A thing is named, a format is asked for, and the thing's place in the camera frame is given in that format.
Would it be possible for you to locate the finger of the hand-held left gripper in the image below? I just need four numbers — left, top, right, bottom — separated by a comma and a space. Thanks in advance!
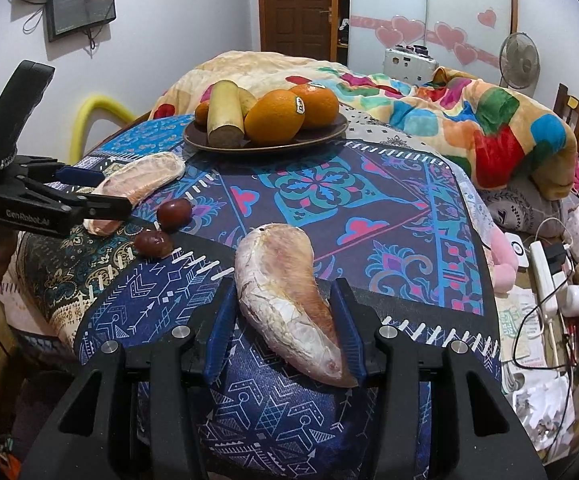
12, 156, 105, 188
24, 182, 132, 223

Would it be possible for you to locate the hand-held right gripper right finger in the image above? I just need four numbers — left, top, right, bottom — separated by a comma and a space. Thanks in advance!
329, 277, 543, 480

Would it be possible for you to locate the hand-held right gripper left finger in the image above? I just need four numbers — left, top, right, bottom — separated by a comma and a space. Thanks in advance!
19, 280, 237, 480

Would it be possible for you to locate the sugarcane piece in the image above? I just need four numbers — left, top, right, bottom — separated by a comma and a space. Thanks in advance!
236, 86, 259, 116
206, 80, 247, 148

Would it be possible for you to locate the large orange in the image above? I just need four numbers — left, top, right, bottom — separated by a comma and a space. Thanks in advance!
289, 82, 340, 128
244, 89, 304, 145

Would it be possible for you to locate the purple plate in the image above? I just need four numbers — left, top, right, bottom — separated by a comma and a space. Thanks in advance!
182, 110, 349, 155

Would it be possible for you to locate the red date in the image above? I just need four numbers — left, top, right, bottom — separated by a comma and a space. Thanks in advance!
156, 199, 192, 233
134, 231, 172, 259

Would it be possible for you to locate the yellow foam tube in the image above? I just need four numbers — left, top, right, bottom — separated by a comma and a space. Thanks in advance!
69, 94, 135, 166

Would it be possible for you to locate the blue patterned cloth mat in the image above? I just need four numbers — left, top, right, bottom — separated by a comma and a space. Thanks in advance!
19, 110, 500, 480

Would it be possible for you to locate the pink plush toy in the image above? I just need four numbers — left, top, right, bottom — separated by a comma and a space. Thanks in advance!
484, 225, 517, 293

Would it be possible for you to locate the white charger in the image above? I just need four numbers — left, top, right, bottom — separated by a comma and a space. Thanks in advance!
503, 232, 530, 271

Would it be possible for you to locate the white power strip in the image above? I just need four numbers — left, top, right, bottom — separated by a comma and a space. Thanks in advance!
528, 241, 563, 318

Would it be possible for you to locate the grey patterned pillow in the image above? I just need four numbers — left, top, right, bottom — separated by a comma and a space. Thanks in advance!
479, 175, 577, 241

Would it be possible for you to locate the colourful patchwork blanket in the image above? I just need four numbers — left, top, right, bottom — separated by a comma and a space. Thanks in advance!
149, 50, 579, 201

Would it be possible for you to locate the white box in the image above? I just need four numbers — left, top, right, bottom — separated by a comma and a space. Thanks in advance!
382, 45, 440, 81

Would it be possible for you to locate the brown wooden door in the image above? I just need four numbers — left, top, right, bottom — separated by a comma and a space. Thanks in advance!
256, 0, 340, 63

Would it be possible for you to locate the standing fan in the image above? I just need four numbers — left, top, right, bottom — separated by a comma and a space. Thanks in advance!
498, 32, 541, 98

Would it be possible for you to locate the wardrobe with heart stickers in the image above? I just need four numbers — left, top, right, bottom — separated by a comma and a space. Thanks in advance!
332, 0, 520, 81

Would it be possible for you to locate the black wall cable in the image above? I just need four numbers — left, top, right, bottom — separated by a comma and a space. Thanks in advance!
23, 2, 50, 33

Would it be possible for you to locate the small wall monitor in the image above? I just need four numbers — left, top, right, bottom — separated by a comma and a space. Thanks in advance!
45, 0, 117, 43

